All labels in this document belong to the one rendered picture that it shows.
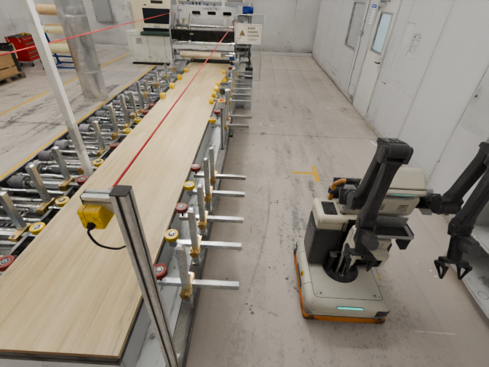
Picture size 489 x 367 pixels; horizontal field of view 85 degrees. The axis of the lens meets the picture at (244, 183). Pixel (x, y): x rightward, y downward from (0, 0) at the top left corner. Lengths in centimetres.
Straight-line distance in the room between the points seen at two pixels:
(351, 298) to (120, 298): 157
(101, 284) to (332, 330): 168
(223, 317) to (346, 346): 93
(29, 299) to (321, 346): 183
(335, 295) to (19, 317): 185
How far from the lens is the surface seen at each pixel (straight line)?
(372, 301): 232
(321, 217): 197
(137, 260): 82
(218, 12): 592
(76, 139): 229
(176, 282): 154
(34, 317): 158
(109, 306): 146
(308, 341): 234
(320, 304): 219
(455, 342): 281
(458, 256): 162
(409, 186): 154
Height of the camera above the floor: 208
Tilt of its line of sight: 36 degrees down
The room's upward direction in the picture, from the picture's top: 2 degrees clockwise
